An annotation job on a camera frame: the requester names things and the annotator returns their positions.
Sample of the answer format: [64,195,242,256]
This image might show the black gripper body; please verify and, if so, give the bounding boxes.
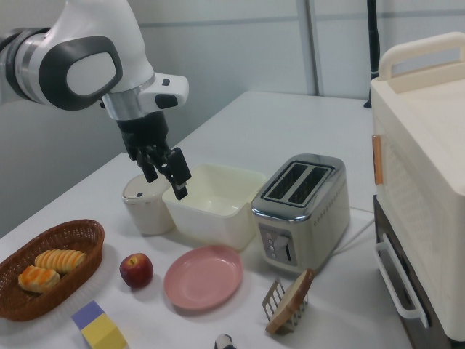
[116,111,171,161]

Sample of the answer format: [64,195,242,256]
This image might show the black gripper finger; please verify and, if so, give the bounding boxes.
[136,144,161,184]
[158,146,192,201]

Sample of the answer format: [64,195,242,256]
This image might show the brown bread slice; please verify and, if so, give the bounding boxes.
[264,268,316,334]

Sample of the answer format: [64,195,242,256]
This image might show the long striped bread roll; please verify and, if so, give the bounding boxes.
[34,249,88,276]

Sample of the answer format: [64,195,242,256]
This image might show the cream chrome two-slot toaster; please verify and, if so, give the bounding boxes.
[251,153,352,279]

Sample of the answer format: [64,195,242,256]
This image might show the short glazed bread roll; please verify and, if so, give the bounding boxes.
[17,265,61,294]

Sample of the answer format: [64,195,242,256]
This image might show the small cream lidded bin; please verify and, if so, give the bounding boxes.
[121,172,177,236]

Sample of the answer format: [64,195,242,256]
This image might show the white square plastic container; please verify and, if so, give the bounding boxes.
[161,163,267,254]

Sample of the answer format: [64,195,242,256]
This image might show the brown wicker basket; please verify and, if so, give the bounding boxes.
[0,218,105,322]

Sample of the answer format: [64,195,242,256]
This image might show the red apple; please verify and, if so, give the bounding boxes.
[119,252,154,289]

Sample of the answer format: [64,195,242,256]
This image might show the pink plastic plate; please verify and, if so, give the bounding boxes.
[163,244,244,312]

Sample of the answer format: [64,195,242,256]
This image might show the purple foam block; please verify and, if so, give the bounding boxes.
[70,300,106,331]

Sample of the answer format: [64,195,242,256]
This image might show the metal toast rack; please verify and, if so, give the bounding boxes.
[262,278,310,334]

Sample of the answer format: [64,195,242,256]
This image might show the yellow foam block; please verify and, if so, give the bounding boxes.
[80,313,128,349]

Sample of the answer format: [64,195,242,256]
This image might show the black and white toy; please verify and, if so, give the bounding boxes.
[214,333,237,349]

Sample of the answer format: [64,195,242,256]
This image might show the black pole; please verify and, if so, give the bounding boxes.
[364,0,381,108]

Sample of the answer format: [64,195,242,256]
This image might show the dark brown cabinet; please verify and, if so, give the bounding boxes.
[373,194,453,349]

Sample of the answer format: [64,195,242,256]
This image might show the white toaster power cable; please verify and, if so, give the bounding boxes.
[333,217,375,255]

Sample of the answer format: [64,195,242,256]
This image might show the copper door handle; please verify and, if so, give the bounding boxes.
[371,134,384,186]

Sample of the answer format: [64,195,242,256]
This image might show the white bar handle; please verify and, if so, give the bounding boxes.
[373,241,430,329]

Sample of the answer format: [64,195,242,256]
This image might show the large cream appliance with handle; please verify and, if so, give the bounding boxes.
[369,31,465,342]

